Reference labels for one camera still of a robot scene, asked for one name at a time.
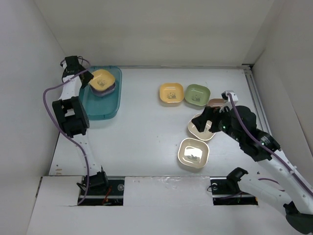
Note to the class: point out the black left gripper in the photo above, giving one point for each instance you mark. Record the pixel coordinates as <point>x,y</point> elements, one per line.
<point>88,78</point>

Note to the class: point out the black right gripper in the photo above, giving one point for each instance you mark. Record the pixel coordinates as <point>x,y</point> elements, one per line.
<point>210,113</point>

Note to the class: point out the yellow panda plate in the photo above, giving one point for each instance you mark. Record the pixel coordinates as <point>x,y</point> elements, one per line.
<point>171,93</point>
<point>102,80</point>

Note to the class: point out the purple panda plate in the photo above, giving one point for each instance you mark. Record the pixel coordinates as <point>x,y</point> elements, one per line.
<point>108,91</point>

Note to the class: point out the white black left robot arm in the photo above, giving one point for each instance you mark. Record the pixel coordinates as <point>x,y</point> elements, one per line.
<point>71,118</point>

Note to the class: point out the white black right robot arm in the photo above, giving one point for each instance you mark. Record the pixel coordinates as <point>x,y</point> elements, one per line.
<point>295,200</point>

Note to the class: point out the teal transparent plastic bin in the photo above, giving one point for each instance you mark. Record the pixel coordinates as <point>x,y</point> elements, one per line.
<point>102,107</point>

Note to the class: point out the beige panda plate upper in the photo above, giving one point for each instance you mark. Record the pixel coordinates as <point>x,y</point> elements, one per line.
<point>206,135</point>

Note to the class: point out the brown panda plate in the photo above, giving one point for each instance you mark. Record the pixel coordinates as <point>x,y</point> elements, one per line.
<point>216,102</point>

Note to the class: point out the green panda plate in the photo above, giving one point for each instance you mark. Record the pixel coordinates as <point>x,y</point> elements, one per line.
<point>197,95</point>

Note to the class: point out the cream panda plate lower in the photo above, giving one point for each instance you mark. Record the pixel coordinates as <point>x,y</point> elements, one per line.
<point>193,153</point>

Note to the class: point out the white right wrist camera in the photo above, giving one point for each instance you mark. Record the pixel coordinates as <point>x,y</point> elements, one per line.
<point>229,96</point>

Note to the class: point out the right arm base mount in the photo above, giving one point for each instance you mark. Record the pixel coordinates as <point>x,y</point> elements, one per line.
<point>225,190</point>

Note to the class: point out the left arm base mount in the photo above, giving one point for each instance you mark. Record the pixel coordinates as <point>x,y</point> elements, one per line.
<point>102,191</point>

